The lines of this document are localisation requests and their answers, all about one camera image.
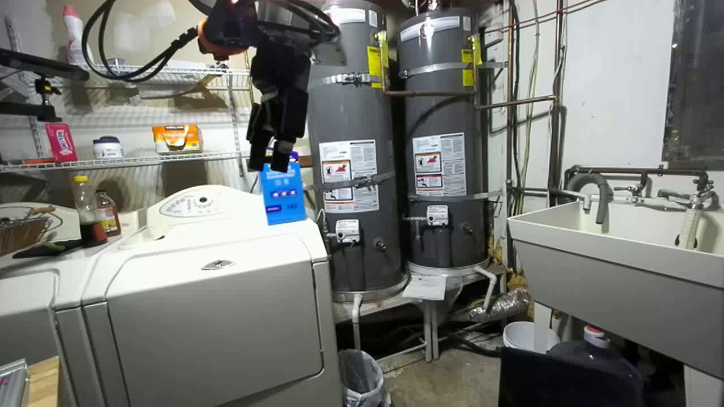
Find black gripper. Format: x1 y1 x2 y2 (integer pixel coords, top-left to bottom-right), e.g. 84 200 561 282
243 43 312 175

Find white dryer machine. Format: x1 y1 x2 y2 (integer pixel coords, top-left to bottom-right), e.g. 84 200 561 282
0 202 144 407

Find blue detergent box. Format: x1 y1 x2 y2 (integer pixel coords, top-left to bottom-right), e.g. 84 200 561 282
258 152 310 228

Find grey water heater tank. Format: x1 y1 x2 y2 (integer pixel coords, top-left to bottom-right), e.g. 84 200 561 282
396 8 490 271
306 0 409 300

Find orange box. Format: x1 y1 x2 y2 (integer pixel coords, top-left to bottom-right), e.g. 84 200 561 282
148 123 205 156

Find white jar with dark lid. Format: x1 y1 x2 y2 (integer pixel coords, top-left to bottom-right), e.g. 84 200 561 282
91 133 126 161

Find small amber bottle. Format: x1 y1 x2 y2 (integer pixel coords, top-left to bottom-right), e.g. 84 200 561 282
94 191 125 238

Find yellow-capped dark liquid bottle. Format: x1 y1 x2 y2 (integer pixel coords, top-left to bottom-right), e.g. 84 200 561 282
70 175 108 247

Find white water heater stand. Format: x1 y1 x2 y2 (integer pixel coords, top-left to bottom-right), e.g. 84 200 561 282
329 260 503 366

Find white bottle with red cap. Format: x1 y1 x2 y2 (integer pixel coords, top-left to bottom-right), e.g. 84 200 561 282
58 5 91 70

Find bagged small trash bin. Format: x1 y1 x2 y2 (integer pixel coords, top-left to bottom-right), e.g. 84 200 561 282
334 347 392 407

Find white plastic bucket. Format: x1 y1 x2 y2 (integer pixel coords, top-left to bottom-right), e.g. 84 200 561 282
500 318 561 358

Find metal sink faucet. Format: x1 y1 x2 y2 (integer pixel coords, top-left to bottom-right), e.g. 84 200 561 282
561 164 724 233

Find black storage bin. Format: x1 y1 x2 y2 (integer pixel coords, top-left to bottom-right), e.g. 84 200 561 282
496 343 646 407

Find white utility sink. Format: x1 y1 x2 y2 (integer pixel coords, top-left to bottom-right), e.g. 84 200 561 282
505 198 724 380

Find dark jug with red cap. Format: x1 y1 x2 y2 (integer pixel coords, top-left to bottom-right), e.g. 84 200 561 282
544 324 645 385

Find dark window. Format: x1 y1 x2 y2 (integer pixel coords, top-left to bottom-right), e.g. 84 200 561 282
661 0 724 172

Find white wire shelf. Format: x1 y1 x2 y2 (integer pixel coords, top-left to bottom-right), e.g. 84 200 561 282
0 150 243 175
0 61 253 91

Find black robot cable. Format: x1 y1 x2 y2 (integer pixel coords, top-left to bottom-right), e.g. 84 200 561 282
78 0 203 83

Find grey wall pipes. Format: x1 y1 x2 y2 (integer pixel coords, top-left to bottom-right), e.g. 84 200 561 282
482 0 569 209

